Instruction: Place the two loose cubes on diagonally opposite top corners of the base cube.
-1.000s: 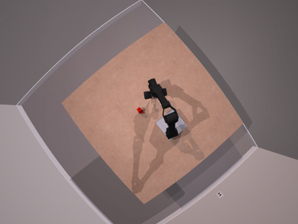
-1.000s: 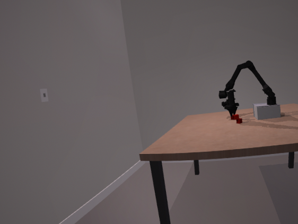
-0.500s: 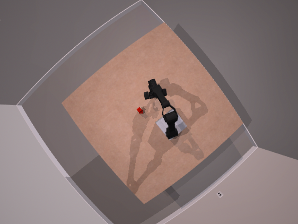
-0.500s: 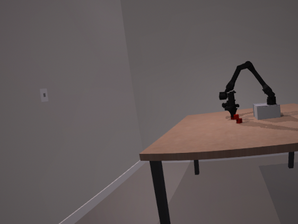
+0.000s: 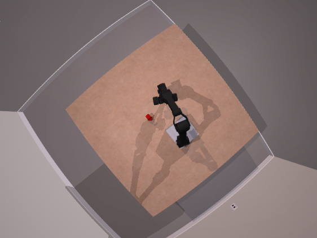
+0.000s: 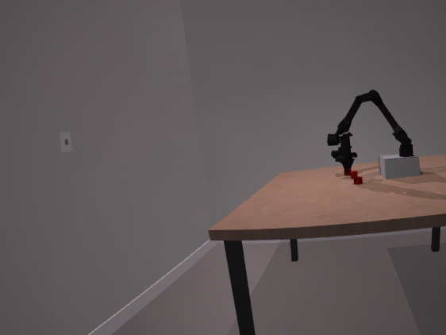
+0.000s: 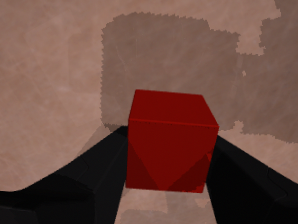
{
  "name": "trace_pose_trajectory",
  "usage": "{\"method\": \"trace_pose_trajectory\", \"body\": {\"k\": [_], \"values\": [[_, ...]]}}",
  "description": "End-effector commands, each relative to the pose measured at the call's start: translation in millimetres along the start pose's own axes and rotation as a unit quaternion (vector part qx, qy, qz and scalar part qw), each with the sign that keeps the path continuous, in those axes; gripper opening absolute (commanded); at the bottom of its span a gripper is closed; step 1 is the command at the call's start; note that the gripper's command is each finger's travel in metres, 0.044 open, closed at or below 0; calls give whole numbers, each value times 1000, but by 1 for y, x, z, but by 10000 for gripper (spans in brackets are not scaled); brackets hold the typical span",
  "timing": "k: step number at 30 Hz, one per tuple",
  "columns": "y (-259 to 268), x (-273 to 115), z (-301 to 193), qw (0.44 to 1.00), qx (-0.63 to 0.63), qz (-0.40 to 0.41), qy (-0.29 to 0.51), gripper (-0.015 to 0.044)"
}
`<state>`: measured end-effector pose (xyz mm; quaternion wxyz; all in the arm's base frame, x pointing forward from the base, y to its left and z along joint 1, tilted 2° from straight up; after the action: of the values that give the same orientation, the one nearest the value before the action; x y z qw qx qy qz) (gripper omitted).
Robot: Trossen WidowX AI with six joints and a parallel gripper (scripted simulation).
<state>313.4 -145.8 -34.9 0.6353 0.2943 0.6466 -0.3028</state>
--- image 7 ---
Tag red cube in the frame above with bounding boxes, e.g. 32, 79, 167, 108
125, 89, 220, 193

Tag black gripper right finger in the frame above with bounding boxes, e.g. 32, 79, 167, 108
205, 135, 298, 224

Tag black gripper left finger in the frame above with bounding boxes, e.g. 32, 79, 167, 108
0, 125, 128, 224

